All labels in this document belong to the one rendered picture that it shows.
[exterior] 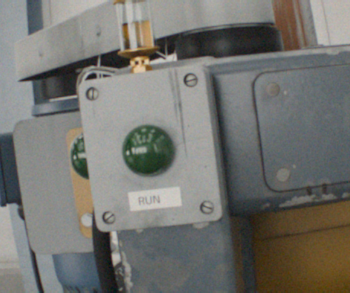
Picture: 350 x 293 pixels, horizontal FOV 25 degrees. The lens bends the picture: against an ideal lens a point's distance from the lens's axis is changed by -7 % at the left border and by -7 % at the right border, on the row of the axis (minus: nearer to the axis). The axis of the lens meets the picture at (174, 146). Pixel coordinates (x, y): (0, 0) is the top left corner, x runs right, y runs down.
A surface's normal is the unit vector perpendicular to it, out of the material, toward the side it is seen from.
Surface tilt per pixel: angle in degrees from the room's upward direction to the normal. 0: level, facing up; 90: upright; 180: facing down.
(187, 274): 90
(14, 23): 90
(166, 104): 90
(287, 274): 90
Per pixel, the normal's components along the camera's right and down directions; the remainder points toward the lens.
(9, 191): 0.31, 0.01
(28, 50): -0.85, 0.14
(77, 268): -0.50, 0.13
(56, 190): -0.13, 0.07
